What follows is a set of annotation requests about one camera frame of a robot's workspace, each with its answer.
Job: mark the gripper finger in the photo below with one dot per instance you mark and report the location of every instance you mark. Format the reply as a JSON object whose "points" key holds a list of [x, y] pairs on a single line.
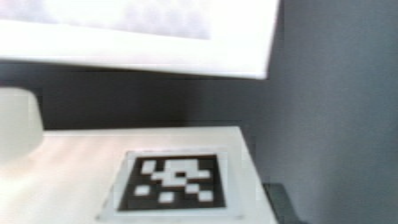
{"points": [[281, 204]]}

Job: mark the white front drawer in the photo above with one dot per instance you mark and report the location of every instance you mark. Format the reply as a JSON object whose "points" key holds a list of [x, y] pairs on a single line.
{"points": [[137, 176]]}

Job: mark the white drawer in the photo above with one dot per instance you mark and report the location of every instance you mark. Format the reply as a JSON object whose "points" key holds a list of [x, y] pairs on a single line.
{"points": [[137, 176], [19, 124]]}

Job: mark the white rear drawer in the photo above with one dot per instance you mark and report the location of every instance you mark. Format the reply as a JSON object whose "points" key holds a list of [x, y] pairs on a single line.
{"points": [[19, 124]]}

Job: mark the white L-shaped border fence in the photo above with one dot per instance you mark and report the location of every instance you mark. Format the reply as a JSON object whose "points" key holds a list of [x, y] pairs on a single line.
{"points": [[185, 36]]}

